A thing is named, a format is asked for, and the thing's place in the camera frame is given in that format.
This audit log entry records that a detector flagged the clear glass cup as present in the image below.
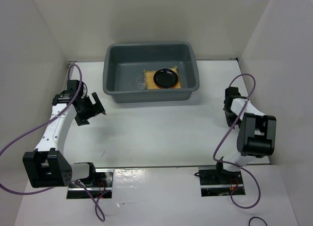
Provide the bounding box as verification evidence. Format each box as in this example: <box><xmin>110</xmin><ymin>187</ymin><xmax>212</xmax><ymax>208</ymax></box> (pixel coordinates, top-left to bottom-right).
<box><xmin>135</xmin><ymin>75</ymin><xmax>146</xmax><ymax>84</ymax></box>
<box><xmin>137</xmin><ymin>82</ymin><xmax>146</xmax><ymax>90</ymax></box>

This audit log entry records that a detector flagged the woven bamboo placemat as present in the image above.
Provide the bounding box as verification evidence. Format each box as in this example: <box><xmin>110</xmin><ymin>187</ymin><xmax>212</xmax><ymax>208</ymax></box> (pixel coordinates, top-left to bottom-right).
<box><xmin>143</xmin><ymin>66</ymin><xmax>182</xmax><ymax>90</ymax></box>

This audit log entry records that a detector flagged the black round plate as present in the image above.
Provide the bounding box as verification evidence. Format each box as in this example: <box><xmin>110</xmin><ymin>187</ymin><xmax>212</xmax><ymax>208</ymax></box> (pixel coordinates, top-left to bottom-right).
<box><xmin>153</xmin><ymin>68</ymin><xmax>179</xmax><ymax>89</ymax></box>

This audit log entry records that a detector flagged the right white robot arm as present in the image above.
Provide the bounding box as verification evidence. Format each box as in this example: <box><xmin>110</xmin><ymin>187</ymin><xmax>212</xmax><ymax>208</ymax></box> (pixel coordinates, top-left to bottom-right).
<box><xmin>214</xmin><ymin>87</ymin><xmax>276</xmax><ymax>183</ymax></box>

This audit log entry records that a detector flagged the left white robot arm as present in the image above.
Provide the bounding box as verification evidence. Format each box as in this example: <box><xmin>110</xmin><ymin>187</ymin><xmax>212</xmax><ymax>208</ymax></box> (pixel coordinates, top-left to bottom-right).
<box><xmin>22</xmin><ymin>80</ymin><xmax>106</xmax><ymax>188</ymax></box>

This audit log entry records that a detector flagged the grey plastic bin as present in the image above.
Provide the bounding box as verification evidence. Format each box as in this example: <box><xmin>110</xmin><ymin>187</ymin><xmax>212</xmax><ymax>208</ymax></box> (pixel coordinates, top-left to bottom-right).
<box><xmin>103</xmin><ymin>41</ymin><xmax>200</xmax><ymax>103</ymax></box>

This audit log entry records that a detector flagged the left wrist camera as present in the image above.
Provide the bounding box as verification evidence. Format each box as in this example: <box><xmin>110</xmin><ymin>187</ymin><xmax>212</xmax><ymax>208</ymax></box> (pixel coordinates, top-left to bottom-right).
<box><xmin>81</xmin><ymin>83</ymin><xmax>88</xmax><ymax>99</ymax></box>

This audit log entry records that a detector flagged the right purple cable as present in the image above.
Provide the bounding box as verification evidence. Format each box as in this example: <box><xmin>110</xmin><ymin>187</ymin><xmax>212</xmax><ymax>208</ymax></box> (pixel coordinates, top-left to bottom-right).
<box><xmin>212</xmin><ymin>74</ymin><xmax>262</xmax><ymax>209</ymax></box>

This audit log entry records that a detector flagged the purple cable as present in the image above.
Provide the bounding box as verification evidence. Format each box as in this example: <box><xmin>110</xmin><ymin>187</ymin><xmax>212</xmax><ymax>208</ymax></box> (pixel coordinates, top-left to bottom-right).
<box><xmin>0</xmin><ymin>64</ymin><xmax>112</xmax><ymax>222</ymax></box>
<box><xmin>212</xmin><ymin>74</ymin><xmax>262</xmax><ymax>209</ymax></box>

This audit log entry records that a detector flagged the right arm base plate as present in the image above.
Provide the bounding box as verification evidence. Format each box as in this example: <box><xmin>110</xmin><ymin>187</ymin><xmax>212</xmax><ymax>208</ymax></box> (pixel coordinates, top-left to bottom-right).
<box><xmin>194</xmin><ymin>166</ymin><xmax>246</xmax><ymax>197</ymax></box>

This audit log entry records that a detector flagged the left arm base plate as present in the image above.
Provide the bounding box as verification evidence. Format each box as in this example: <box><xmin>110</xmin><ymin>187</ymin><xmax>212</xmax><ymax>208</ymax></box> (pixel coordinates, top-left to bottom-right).
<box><xmin>67</xmin><ymin>168</ymin><xmax>114</xmax><ymax>200</ymax></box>

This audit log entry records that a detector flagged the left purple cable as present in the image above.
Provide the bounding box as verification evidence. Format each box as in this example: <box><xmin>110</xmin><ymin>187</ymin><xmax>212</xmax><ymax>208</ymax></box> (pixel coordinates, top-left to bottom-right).
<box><xmin>0</xmin><ymin>64</ymin><xmax>112</xmax><ymax>222</ymax></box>

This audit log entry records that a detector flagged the black cable loop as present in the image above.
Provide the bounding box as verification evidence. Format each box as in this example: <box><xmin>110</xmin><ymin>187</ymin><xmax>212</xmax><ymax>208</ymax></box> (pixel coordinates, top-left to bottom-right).
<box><xmin>249</xmin><ymin>216</ymin><xmax>268</xmax><ymax>226</ymax></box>

